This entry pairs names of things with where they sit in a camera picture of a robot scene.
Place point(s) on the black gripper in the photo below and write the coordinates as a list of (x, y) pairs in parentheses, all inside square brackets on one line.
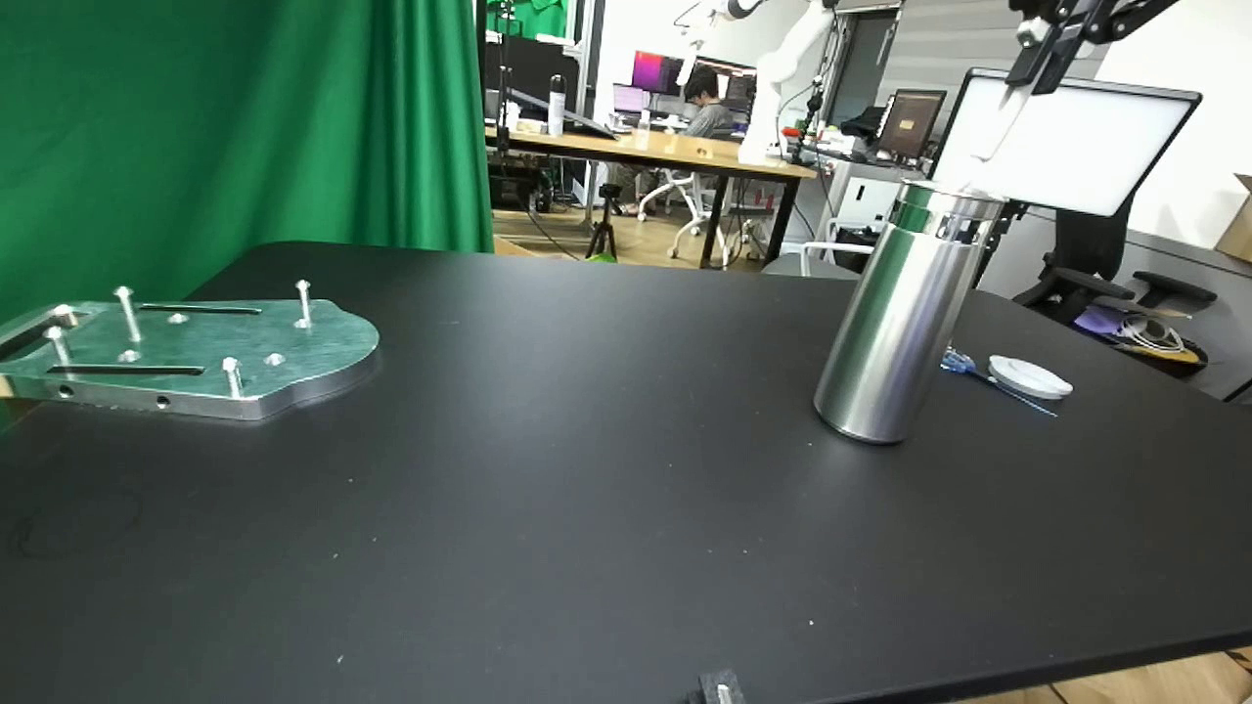
[(1122, 15)]

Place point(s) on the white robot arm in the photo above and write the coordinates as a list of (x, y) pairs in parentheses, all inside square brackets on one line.
[(785, 81)]

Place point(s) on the white drinking bottle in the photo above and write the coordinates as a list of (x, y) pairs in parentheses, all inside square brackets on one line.
[(557, 112)]

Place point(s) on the cardboard box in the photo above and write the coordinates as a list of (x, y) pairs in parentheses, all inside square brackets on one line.
[(1239, 228)]

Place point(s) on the purple cloth on chair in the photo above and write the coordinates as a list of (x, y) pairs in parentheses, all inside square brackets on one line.
[(1105, 321)]

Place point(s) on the white round disc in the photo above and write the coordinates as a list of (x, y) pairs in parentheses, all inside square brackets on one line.
[(1030, 377)]

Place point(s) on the seated person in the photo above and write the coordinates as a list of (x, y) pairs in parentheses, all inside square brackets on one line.
[(710, 102)]

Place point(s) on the laptop with pink screen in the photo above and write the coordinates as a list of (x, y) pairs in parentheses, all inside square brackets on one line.
[(653, 67)]

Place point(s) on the wooden desk with black legs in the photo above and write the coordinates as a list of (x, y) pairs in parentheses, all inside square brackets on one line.
[(650, 149)]

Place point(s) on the small black tripod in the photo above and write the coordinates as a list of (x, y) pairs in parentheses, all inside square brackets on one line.
[(599, 228)]

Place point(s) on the short silver bolt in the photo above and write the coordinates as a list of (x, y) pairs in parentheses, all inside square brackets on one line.
[(130, 354), (275, 359), (179, 318)]

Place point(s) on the green curtain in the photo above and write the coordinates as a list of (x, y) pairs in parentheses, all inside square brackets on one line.
[(197, 131)]

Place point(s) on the metal mounting plate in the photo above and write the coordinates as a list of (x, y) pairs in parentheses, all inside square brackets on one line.
[(207, 354)]

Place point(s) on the white screen with black frame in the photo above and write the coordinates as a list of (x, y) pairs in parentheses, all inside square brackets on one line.
[(1080, 149)]

